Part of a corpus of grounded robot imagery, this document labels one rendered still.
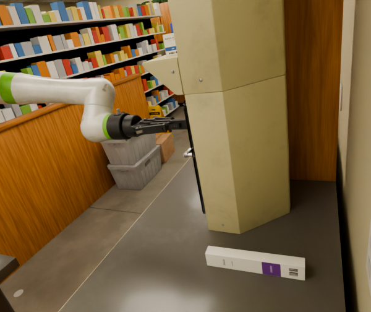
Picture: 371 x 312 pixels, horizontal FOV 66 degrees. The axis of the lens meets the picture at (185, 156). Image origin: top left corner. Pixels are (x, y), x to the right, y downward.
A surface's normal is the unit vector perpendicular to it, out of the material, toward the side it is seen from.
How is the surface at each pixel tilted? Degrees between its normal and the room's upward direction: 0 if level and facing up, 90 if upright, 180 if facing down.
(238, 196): 90
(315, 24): 90
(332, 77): 90
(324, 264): 0
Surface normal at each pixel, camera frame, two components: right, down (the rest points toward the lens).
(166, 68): -0.39, 0.44
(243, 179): 0.36, 0.32
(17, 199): 0.90, 0.01
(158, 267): -0.18, -0.90
